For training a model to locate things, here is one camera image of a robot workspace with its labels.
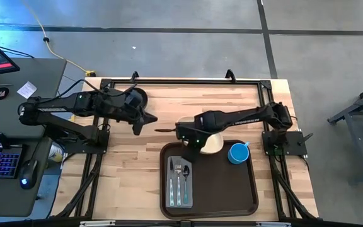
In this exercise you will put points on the white yellow container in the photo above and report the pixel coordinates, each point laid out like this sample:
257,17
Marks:
55,154

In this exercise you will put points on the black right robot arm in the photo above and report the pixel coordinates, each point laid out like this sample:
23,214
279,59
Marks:
247,118

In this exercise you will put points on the grey desk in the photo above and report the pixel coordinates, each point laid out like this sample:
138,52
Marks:
27,101

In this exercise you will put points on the cream plate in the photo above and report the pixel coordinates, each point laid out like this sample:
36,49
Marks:
214,143

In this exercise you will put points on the silver table knife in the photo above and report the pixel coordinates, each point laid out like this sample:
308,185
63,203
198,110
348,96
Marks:
171,189

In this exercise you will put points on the black metal table frame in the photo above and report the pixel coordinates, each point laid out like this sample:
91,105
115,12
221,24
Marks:
184,82

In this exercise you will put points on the silver fork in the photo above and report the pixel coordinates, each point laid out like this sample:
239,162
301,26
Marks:
178,189

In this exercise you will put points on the black bowl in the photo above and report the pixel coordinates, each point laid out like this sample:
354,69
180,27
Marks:
145,97

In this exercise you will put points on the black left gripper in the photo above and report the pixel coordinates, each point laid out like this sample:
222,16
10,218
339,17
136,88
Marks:
134,107

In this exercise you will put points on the brown plastic tray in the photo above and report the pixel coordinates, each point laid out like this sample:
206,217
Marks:
219,189

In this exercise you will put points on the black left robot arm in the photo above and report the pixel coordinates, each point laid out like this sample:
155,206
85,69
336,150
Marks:
52,108

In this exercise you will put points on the white paper note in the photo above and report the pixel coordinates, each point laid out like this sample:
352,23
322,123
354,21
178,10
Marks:
27,89

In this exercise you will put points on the silver metal bracket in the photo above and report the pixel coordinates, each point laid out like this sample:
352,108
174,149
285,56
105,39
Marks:
273,224
96,223

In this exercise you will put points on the blue cup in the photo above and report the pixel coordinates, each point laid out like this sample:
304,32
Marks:
238,154

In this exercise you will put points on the thin white stick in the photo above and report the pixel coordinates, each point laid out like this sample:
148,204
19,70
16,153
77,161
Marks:
2,84

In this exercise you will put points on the black round disc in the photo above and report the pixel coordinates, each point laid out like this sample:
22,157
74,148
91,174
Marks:
1,93

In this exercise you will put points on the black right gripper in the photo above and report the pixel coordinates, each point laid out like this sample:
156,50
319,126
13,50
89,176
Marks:
191,134

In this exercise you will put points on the grey napkin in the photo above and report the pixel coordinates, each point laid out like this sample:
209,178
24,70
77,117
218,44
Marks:
186,160

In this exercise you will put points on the black computer mouse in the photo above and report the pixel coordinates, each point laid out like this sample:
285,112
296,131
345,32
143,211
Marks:
28,171

